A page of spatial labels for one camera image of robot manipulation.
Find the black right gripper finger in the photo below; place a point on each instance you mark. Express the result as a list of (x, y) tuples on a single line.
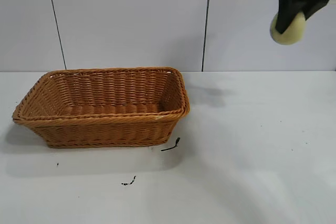
[(316, 5), (288, 11)]

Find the pale yellow round fruit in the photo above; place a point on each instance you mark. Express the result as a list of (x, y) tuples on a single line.
[(291, 35)]

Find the brown woven wicker basket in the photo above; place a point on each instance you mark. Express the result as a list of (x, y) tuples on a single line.
[(105, 127)]

